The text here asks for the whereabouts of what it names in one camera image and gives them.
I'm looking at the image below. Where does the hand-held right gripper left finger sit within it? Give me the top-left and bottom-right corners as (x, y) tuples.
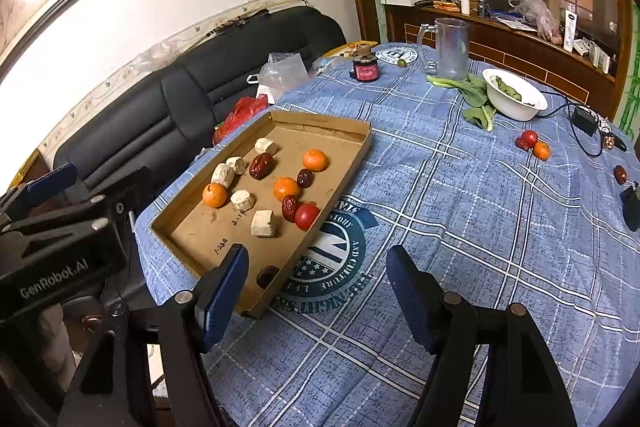
(56, 243), (250, 427)

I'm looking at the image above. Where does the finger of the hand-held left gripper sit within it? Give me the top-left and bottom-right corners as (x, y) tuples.
(75, 165), (153, 220)
(0, 163), (79, 233)

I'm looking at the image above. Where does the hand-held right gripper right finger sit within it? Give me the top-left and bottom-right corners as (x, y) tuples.
(386, 245), (578, 427)

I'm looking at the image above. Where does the brown cardboard tray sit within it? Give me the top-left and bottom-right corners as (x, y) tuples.
(150, 109), (373, 319)

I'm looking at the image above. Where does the large red date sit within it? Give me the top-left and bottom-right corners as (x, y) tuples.
(249, 153), (275, 180)

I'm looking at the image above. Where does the blue plaid tablecloth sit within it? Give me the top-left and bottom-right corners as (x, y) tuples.
(135, 41), (640, 427)

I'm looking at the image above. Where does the black sofa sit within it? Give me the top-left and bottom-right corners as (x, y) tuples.
(52, 5), (348, 218)

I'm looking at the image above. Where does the clear plastic bag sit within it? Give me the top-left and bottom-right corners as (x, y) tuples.
(247, 52), (309, 104)

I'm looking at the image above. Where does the green leafy vegetable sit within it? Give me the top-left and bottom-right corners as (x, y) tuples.
(427, 74), (498, 131)

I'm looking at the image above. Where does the white bowl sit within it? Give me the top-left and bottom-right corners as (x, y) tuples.
(482, 68), (549, 122)

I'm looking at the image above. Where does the dark jar with pink label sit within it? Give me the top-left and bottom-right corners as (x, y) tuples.
(351, 45), (379, 82)

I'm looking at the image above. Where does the black pot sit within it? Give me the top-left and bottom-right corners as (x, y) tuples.
(620, 184), (640, 230)

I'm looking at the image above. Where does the clear glass mug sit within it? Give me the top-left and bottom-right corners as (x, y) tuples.
(416, 18), (471, 81)

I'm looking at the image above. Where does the black power adapter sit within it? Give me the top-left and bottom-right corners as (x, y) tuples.
(571, 106), (598, 135)

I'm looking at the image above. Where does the wooden counter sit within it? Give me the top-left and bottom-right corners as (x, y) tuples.
(379, 0), (623, 120)

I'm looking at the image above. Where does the plastic bag with red contents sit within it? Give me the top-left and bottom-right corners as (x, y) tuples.
(509, 0), (562, 42)

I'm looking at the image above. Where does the white carton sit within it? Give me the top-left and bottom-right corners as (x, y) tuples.
(563, 9), (579, 51)

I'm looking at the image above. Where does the black adapter cable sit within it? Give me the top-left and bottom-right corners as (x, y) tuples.
(537, 88), (610, 158)

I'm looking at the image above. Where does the green bamboo wall decal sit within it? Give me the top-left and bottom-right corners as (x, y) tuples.
(619, 2), (640, 142)

